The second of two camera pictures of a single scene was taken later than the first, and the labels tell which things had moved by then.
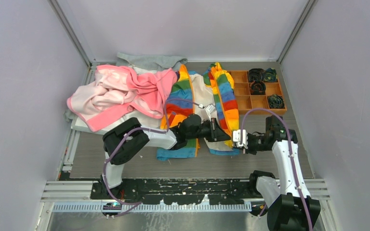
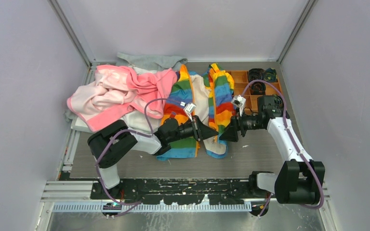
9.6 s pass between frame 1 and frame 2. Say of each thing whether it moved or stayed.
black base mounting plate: stayed
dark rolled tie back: stayed
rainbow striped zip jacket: stayed
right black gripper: moved
